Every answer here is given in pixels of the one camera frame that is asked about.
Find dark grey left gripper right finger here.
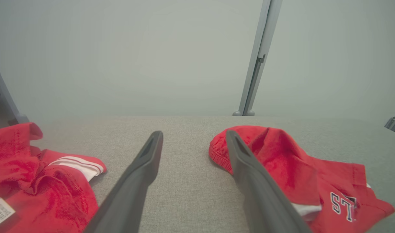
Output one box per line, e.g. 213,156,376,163
226,130,311,233

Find red shorts with white trim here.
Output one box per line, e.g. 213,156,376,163
209,126,395,233

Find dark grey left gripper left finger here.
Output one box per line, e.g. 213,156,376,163
83,130,164,233

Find grey wall panel edge post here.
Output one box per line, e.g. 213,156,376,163
0,53,29,125

